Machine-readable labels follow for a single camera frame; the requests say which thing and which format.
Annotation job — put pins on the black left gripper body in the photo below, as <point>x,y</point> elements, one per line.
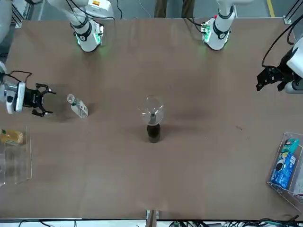
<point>282,73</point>

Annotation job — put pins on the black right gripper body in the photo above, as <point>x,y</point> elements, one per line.
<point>32,98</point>

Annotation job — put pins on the small clear drink bottle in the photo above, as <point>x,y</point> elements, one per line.
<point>79,107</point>

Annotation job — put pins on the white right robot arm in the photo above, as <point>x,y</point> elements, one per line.
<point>87,40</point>

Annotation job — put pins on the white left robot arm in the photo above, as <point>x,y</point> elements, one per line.
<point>220,35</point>

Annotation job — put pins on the yellow tea bottle white cap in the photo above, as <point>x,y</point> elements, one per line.
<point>11,137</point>

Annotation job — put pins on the clear acrylic bottle shelf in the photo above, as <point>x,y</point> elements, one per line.
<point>21,165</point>

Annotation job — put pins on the teal snack box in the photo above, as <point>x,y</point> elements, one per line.
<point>290,146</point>

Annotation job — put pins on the blue cookie box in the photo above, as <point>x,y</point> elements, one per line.
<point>282,171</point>

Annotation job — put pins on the clear acrylic stepped stand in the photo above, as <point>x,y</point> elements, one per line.
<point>296,196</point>

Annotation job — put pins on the person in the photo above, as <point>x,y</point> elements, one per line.
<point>161,8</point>

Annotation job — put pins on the aluminium frame post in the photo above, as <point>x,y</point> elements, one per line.
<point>152,218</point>

